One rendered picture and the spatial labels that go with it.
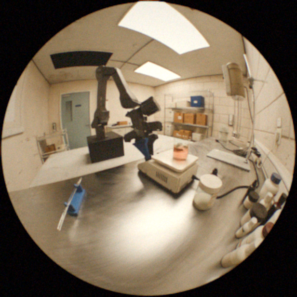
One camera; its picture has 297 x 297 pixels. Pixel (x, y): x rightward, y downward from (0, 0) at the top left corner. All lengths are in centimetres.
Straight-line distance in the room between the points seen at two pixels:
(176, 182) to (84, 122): 300
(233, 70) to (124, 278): 87
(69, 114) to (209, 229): 324
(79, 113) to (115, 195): 294
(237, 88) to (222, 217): 60
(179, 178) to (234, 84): 59
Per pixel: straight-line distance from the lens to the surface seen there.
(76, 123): 312
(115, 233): 23
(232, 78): 69
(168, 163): 27
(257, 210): 28
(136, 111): 39
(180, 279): 22
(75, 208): 30
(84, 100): 317
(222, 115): 274
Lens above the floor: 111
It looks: 18 degrees down
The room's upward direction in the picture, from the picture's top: straight up
